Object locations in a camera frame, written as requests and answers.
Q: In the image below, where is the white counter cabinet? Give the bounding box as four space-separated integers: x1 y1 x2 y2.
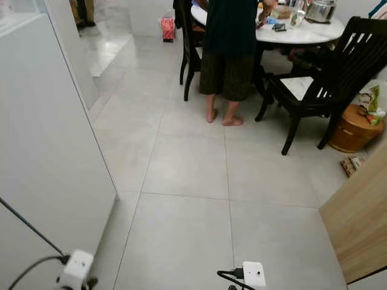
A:
0 12 117 290

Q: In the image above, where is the person in dark trousers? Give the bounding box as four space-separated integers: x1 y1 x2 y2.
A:
74 0 97 28

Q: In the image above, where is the dark wooden dining chair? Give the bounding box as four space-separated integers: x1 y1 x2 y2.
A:
172 0 206 102
255 16 387 156

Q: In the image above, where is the person in dark shirt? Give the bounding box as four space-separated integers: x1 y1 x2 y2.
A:
198 0 278 126

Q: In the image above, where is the clear glass jar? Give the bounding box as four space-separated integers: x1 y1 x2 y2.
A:
289 0 306 28

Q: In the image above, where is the round white marble table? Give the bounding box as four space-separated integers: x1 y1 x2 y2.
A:
190 5 345 44

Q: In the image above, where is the steel cooking pot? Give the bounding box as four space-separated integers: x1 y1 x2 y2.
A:
305 0 337 24

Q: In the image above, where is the small brown printed box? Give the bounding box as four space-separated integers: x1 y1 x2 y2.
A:
340 155 365 178

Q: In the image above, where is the light wooden panel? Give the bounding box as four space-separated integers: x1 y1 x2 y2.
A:
319 140 387 285

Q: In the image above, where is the green and white snack bag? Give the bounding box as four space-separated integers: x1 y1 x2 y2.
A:
358 82 387 126

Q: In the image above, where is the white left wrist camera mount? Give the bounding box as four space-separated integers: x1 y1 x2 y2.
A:
57 250 94 290

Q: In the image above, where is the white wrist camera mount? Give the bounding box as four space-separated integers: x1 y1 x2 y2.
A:
57 250 94 290
242 261 267 289

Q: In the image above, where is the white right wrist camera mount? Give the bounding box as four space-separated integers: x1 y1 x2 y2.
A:
242 261 267 289

